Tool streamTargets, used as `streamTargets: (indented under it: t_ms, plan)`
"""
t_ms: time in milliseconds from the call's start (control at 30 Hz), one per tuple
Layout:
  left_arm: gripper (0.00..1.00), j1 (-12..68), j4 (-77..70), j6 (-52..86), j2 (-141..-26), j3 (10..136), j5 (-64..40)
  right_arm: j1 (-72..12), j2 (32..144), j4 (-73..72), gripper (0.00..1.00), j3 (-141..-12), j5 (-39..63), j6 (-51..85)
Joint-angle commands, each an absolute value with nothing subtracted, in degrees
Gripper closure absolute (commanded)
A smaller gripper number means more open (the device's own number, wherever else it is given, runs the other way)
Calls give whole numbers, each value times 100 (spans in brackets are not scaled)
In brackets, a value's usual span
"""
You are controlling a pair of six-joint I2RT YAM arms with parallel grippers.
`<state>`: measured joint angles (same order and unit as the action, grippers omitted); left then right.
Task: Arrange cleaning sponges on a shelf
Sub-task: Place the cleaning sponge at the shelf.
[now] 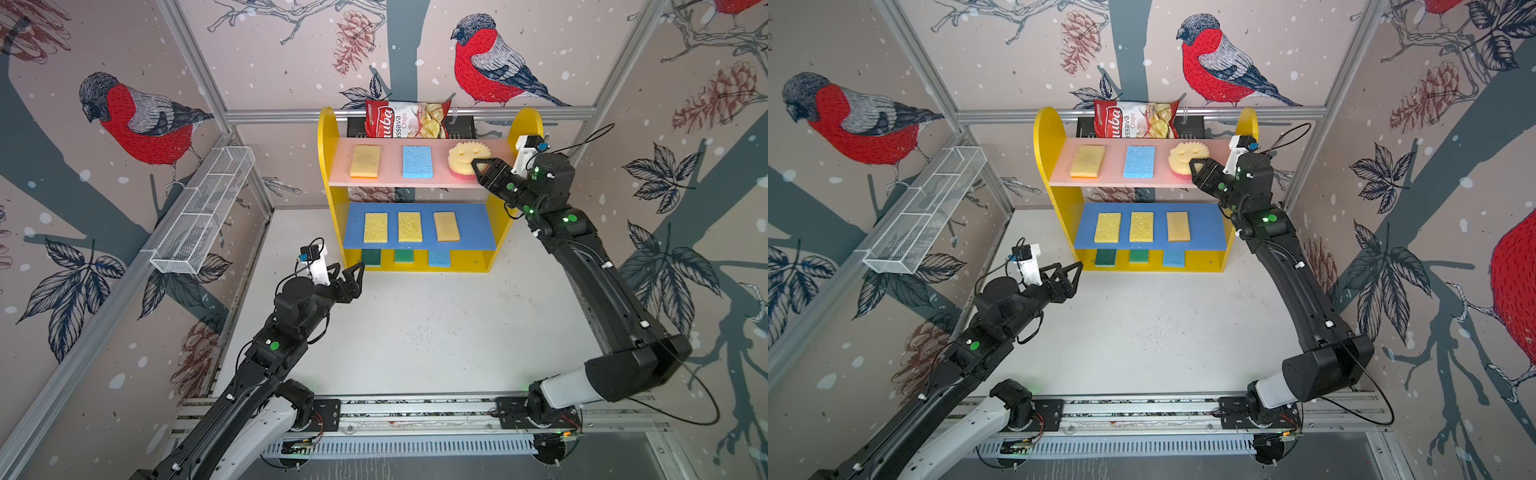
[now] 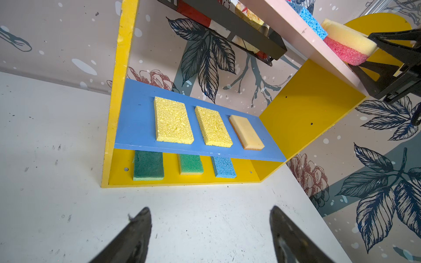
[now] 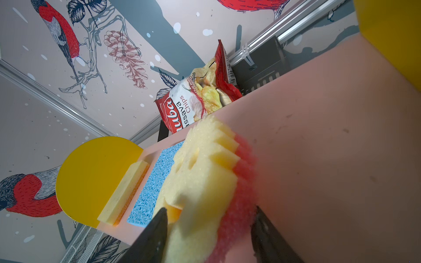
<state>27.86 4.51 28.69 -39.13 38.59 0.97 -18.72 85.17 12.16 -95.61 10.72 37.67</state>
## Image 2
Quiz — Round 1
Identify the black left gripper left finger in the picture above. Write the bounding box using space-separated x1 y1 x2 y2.
91 207 152 263

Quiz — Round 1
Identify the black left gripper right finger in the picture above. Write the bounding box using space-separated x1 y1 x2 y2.
269 206 333 263

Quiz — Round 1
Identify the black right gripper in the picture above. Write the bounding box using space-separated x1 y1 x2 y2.
348 28 421 104

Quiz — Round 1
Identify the round smiley face sponge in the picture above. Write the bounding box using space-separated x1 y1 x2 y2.
321 19 377 66

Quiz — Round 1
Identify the dark green sponge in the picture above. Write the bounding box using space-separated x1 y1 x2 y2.
133 151 164 181

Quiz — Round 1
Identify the light green sponge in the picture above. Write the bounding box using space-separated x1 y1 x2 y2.
178 154 204 175

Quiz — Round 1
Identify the blue sponge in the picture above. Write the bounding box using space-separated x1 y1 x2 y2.
211 157 237 179
287 0 328 40

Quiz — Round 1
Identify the orange yellow sponge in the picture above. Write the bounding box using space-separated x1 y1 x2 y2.
229 115 265 151

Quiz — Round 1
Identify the yellow shelf unit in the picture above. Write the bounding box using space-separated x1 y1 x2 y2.
100 0 414 188

